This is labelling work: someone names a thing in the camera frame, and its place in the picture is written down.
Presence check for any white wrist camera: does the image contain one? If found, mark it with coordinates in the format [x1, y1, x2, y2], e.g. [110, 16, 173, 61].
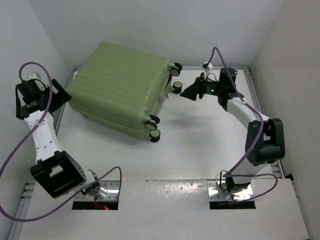
[200, 62, 213, 73]
[25, 72, 42, 81]

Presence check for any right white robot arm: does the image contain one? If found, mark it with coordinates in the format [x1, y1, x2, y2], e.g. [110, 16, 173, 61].
[180, 67, 285, 193]

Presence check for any green suitcase blue lining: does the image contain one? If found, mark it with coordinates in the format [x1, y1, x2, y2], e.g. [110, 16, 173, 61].
[66, 41, 183, 143]

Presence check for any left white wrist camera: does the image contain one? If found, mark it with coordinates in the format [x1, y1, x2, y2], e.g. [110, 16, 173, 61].
[25, 72, 42, 81]

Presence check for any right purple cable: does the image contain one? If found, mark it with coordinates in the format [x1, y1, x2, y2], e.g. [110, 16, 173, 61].
[203, 46, 279, 203]

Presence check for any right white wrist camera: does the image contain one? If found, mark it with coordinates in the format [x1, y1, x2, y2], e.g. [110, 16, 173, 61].
[200, 62, 213, 73]

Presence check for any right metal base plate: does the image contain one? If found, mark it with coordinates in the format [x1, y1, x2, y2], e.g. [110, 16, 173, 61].
[207, 179, 254, 202]

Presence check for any black power cable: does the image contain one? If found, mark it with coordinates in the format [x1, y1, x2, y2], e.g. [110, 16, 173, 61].
[218, 169, 230, 192]

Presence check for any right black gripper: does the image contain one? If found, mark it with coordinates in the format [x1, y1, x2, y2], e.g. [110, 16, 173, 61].
[180, 73, 223, 102]

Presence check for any metal base plate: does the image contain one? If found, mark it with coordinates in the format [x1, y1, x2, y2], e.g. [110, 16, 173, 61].
[74, 180, 120, 202]
[207, 179, 254, 202]

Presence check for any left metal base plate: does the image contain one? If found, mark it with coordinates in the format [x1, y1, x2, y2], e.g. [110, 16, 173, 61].
[74, 180, 120, 202]

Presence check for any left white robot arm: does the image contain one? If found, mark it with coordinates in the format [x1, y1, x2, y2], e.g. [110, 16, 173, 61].
[15, 72, 100, 199]

